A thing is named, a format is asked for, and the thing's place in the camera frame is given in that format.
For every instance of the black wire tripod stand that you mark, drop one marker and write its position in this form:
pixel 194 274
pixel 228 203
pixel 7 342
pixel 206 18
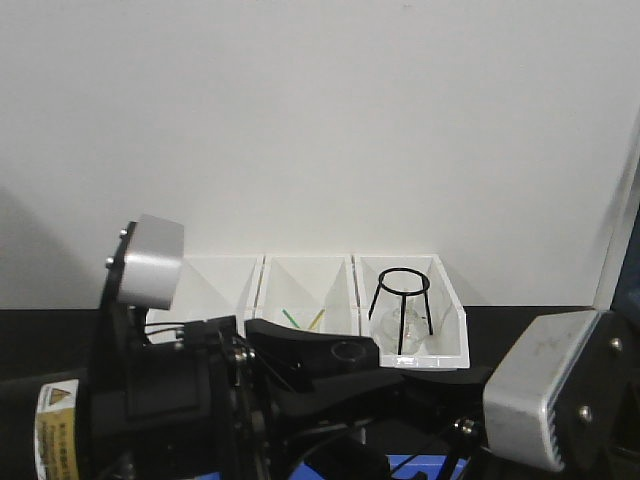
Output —
pixel 394 286

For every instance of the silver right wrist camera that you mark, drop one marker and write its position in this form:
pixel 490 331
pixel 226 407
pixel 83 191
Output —
pixel 521 396

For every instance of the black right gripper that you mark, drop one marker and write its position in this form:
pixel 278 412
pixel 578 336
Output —
pixel 597 416

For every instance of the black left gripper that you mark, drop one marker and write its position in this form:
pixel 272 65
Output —
pixel 200 404

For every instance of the right white storage bin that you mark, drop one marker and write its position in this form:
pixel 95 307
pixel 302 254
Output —
pixel 447 348

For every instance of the left white storage bin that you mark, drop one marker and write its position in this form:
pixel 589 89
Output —
pixel 209 287

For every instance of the green stirring stick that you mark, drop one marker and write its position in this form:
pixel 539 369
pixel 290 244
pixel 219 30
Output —
pixel 290 318

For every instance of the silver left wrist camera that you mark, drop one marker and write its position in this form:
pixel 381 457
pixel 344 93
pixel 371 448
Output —
pixel 146 266

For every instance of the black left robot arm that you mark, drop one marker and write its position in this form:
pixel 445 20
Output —
pixel 45 359

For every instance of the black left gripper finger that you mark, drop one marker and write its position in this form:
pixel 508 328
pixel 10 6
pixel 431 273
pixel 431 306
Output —
pixel 427 400

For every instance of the clear glass test tube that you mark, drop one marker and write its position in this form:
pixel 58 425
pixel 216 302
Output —
pixel 348 351

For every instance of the blue plastic tray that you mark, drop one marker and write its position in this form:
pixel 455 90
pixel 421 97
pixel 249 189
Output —
pixel 429 464

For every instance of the white storage bin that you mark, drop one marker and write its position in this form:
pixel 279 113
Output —
pixel 304 285
pixel 209 287
pixel 447 348

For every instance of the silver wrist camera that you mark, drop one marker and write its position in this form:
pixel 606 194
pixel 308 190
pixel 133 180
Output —
pixel 521 396
pixel 146 266

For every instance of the middle white storage bin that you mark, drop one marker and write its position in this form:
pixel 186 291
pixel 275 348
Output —
pixel 304 285

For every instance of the glass flask in right bin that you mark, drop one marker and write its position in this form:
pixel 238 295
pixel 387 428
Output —
pixel 403 331

